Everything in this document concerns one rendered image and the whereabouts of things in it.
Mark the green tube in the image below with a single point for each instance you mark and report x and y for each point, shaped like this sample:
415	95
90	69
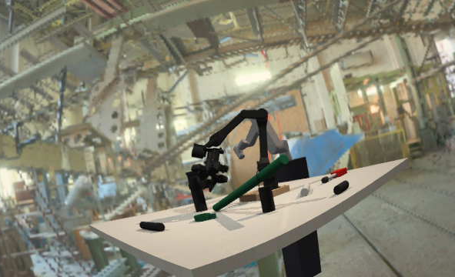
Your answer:
276	165

